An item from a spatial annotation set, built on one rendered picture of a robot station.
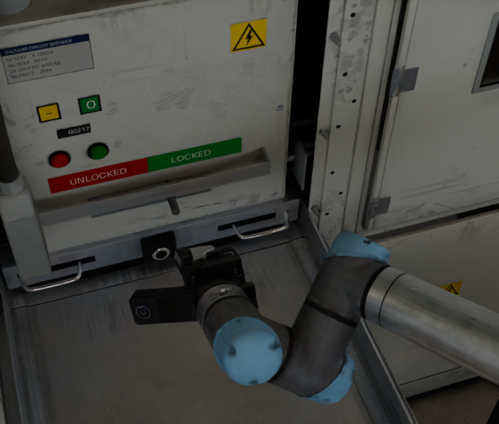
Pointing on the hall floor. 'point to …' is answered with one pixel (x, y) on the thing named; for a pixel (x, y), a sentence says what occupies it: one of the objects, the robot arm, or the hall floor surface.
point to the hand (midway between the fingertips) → (177, 258)
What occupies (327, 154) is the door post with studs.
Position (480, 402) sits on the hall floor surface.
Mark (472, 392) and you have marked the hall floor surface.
